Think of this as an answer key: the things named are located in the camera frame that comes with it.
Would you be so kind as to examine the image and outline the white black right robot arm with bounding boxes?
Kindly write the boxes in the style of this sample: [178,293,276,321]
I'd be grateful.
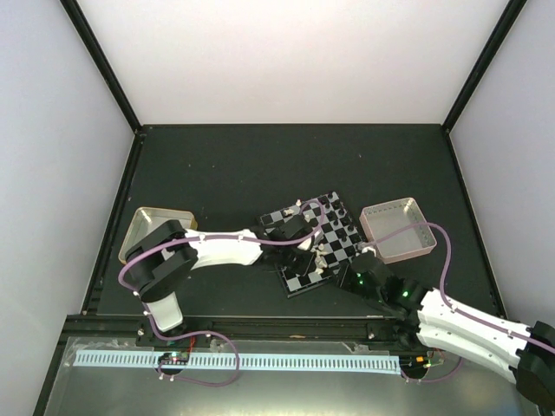
[337,252,554,410]

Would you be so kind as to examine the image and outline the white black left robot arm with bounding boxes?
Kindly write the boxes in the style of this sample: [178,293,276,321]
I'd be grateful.
[118,214,323,346]

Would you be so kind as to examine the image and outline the pile of white chess pieces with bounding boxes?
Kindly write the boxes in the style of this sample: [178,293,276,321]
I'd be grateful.
[306,243,330,270]

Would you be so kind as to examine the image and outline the black grey chess board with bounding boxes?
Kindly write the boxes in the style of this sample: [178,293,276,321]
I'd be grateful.
[258,191,363,297]

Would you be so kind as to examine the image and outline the black chess pieces group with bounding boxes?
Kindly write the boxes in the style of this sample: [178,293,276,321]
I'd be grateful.
[317,192,358,244]

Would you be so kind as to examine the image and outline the right controller circuit board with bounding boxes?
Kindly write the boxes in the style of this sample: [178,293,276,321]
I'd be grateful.
[400,354,445,370]

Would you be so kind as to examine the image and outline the controller circuit board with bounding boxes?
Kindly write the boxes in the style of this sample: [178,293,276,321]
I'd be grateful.
[400,354,445,370]
[158,352,190,365]

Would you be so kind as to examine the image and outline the left controller circuit board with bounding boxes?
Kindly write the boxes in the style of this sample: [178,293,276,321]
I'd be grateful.
[158,352,190,365]

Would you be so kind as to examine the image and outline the pink metal tray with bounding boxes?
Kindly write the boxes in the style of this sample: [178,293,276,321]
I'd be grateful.
[359,198,437,264]

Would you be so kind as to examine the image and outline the gold rimmed metal tin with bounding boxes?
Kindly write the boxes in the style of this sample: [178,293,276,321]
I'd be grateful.
[118,206,198,264]

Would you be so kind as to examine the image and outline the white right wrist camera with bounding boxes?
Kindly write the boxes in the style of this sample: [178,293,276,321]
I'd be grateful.
[359,244,376,257]

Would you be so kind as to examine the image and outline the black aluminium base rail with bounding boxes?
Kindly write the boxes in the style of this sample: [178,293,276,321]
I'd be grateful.
[61,315,420,350]

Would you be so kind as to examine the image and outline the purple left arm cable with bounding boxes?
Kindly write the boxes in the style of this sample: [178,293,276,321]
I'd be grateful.
[118,198,327,387]

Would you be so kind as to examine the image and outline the white slotted cable duct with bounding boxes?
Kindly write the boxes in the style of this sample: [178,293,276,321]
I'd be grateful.
[73,350,401,375]

